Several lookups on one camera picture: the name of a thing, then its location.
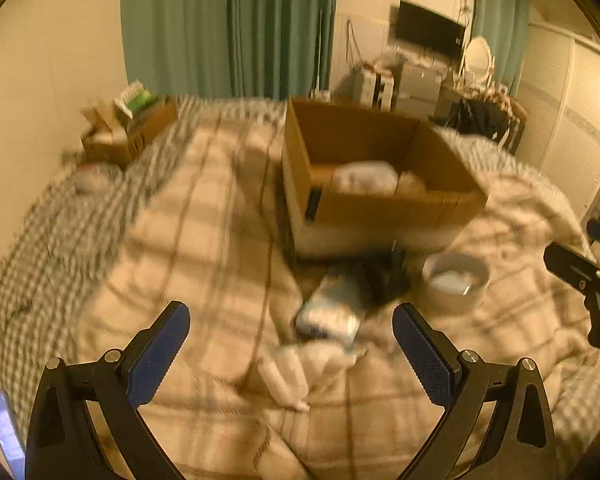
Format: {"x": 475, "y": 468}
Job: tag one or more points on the white round container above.
{"x": 452, "y": 283}

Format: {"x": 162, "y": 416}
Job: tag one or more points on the white drawer unit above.
{"x": 373, "y": 88}

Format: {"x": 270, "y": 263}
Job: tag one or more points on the green curtain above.
{"x": 229, "y": 48}
{"x": 504, "y": 24}

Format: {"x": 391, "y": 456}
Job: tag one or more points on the large cardboard box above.
{"x": 326, "y": 223}

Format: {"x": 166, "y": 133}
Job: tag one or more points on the grey checked bed sheet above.
{"x": 69, "y": 243}

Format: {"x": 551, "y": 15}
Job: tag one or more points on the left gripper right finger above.
{"x": 519, "y": 442}

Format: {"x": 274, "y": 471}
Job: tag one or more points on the cream cloth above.
{"x": 410, "y": 184}

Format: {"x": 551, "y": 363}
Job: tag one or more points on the small white sock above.
{"x": 290, "y": 373}

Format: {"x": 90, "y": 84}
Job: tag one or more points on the white sock purple cuff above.
{"x": 370, "y": 177}

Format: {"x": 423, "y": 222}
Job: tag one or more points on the smartphone with lit screen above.
{"x": 10, "y": 442}

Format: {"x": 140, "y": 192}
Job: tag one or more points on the grey cabinet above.
{"x": 417, "y": 90}

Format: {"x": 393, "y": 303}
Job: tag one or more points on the black wall television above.
{"x": 429, "y": 30}

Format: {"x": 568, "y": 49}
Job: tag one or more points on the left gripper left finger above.
{"x": 62, "y": 441}

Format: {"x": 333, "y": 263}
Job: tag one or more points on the white oval mirror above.
{"x": 477, "y": 63}

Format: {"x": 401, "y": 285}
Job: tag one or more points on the plaid cream blanket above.
{"x": 215, "y": 238}

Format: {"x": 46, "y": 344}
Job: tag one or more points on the small cardboard box with clutter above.
{"x": 120, "y": 130}

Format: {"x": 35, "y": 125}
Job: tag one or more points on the black bag on dresser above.
{"x": 480, "y": 118}

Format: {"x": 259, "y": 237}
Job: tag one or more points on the white louvered wardrobe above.
{"x": 559, "y": 88}

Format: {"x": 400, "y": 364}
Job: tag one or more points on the blue white tissue pack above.
{"x": 336, "y": 308}

